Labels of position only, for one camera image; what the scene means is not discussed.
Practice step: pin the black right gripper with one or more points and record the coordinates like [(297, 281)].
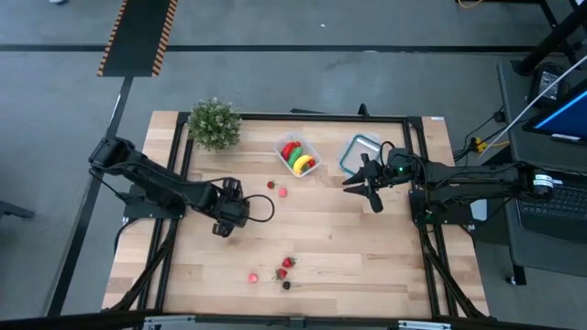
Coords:
[(394, 169)]

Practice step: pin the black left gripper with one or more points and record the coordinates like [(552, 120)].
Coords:
[(231, 208)]

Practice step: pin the toy strawberry with long stem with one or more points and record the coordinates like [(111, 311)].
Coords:
[(271, 184)]

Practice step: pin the red toy cherry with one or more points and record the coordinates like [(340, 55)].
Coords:
[(312, 162)]

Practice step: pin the yellow toy banana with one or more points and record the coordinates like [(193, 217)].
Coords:
[(302, 163)]

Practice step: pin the green toy vegetable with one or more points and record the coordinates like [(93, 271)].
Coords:
[(295, 157)]

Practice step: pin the pink toy peach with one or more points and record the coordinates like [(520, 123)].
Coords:
[(252, 278), (283, 192)]

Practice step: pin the red toy strawberry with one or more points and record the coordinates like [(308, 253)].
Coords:
[(280, 274), (288, 262)]

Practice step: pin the red toy vegetable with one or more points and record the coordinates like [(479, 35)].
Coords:
[(288, 149)]

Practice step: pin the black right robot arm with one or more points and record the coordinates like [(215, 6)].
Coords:
[(481, 181)]

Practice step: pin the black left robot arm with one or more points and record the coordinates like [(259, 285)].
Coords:
[(151, 176)]

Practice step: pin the clear plastic tupperware container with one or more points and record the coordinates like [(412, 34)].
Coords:
[(282, 146)]

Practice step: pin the clear lid with teal rim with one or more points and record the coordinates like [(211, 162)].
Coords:
[(360, 156)]

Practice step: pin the potted green plant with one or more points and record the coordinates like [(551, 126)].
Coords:
[(214, 124)]

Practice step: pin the black toy cherry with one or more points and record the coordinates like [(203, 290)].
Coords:
[(286, 285)]

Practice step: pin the grey side desk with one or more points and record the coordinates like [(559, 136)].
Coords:
[(511, 91)]

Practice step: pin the black striped floor ramp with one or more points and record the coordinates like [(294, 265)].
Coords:
[(137, 36)]

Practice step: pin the black laptop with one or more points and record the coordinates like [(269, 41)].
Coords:
[(559, 206)]

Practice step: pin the black power brick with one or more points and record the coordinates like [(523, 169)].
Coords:
[(546, 84)]

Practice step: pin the grey chair base leg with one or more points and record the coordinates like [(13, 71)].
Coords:
[(14, 211)]

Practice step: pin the monitor with blue screen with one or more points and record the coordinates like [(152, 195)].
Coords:
[(568, 117)]

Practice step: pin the black stand leg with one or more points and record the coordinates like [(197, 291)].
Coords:
[(550, 39)]

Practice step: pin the silver metal bracket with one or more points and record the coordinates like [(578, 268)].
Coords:
[(169, 322), (424, 324)]

